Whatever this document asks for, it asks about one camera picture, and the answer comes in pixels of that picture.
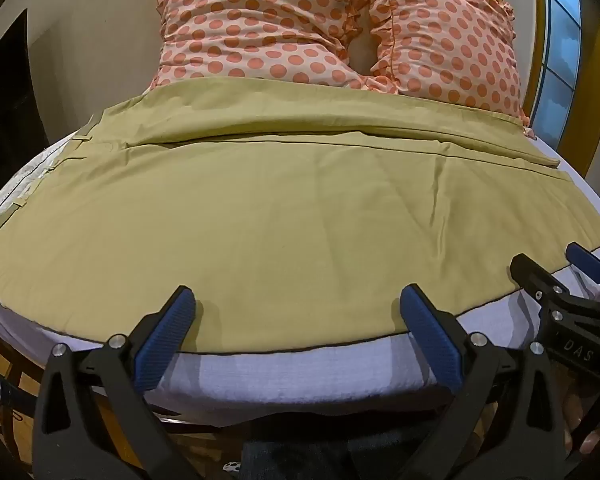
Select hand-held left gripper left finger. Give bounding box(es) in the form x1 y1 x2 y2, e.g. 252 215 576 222
32 285 201 480

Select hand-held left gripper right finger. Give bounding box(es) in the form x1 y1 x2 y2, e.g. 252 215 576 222
399 283 567 480

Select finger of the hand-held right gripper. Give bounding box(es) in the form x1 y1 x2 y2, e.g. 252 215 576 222
510 253 600 312
565 242 600 303

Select khaki pants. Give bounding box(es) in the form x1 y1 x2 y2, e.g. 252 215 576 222
0 79 600 357

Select person's right hand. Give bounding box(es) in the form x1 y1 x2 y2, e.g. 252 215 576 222
562 387 600 443

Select white bed sheet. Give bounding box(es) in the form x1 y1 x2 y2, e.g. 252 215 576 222
0 127 600 428

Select orange polka dot pillow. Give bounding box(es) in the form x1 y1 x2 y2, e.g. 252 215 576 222
360 0 532 127
149 0 378 92

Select window with yellow frame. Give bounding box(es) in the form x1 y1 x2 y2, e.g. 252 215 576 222
522 0 600 181

